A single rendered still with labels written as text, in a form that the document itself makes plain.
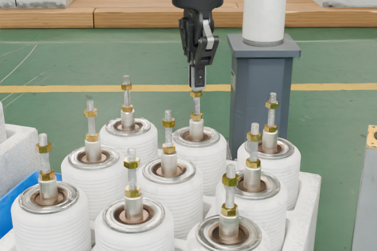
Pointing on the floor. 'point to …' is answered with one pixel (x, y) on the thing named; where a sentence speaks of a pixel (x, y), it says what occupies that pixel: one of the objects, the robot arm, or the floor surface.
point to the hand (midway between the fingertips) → (197, 76)
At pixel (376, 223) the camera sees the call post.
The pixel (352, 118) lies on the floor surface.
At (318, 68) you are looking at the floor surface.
